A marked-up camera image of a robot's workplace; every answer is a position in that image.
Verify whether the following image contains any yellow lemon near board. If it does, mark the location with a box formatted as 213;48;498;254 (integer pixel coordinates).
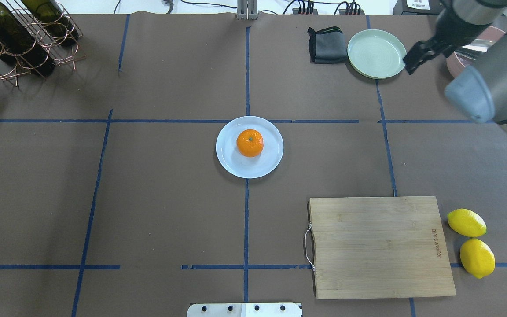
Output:
447;208;487;238

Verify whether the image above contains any dark wine bottle middle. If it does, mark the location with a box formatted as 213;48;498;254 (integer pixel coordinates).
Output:
22;0;79;48

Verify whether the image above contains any metal scoop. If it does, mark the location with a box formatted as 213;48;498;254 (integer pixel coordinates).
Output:
455;39;497;59

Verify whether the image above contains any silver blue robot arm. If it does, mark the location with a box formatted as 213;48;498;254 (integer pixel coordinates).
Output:
403;0;507;133

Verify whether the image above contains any bamboo cutting board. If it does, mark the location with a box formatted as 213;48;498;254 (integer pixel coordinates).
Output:
307;196;456;300

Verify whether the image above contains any light blue plate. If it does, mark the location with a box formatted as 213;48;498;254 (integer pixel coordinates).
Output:
215;116;284;179

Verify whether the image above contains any dark folded cloth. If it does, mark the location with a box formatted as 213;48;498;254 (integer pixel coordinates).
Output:
307;26;348;64

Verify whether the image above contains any yellow lemon outer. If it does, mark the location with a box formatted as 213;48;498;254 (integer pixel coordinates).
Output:
459;238;496;279

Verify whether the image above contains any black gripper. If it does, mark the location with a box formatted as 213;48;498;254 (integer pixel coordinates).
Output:
403;32;461;74

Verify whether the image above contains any orange fruit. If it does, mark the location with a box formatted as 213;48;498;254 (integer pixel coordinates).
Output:
236;129;264;157

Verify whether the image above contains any copper wire bottle rack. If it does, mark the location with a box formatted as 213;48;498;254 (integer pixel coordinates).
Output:
0;0;87;86

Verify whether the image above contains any white pole base plate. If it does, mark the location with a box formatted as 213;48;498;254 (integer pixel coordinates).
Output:
187;302;303;317

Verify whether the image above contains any pink bowl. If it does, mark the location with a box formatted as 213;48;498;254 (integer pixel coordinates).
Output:
445;26;505;77

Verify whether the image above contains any green plate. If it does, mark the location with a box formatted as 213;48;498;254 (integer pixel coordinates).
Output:
347;29;407;80

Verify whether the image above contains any black power strip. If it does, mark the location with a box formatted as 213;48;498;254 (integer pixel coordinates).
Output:
283;0;364;15

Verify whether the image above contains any aluminium frame post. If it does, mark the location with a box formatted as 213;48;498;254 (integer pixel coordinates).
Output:
237;0;259;20

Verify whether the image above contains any dark wine bottle front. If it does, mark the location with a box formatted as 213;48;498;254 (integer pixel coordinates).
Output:
0;2;55;77

